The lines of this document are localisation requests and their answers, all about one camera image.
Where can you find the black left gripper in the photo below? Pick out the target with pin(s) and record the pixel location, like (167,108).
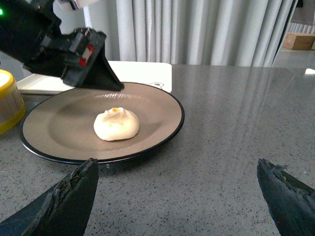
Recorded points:
(77,58)

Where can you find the grey pleated curtain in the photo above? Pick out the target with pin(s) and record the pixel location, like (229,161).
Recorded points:
(194,32)

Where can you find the cream rectangular tray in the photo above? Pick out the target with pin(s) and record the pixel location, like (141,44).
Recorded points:
(154,74)

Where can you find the brown cardboard box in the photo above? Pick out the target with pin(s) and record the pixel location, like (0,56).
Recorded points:
(299,41)

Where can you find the yellow-rimmed bamboo steamer basket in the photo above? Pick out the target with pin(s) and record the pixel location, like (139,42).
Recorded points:
(12,107)

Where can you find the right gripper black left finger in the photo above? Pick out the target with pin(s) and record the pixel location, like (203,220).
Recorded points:
(63,210)

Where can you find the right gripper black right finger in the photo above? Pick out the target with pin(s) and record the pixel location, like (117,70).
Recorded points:
(291,203)

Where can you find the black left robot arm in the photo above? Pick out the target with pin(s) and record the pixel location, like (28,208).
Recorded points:
(30,33)

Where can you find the brown plate with black rim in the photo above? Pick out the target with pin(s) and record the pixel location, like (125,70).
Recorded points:
(61,128)

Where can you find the white steamed bun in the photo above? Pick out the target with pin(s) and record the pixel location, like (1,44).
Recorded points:
(116,124)

